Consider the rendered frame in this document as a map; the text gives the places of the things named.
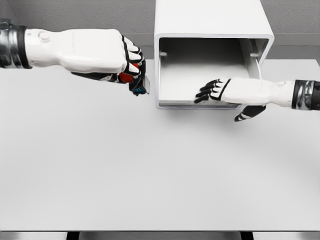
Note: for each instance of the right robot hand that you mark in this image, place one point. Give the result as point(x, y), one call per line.
point(242, 93)

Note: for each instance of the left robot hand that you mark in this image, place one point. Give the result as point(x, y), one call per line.
point(92, 50)

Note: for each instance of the white cabinet drawer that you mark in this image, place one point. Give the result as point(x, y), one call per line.
point(185, 80)

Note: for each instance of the load switch with red knob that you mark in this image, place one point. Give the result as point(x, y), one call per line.
point(145, 86)

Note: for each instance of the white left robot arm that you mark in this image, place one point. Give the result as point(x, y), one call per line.
point(37, 47)

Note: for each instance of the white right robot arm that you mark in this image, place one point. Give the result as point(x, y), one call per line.
point(282, 93)

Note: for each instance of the white tabletop storage cabinet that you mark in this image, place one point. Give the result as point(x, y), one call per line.
point(210, 20)

